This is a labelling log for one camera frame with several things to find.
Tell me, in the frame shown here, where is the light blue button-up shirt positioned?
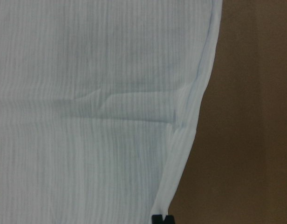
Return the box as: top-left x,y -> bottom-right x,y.
0,0 -> 223,224

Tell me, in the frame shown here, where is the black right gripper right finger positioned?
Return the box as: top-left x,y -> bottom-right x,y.
164,215 -> 175,224

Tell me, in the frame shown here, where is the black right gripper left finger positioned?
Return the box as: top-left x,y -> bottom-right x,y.
151,214 -> 164,224

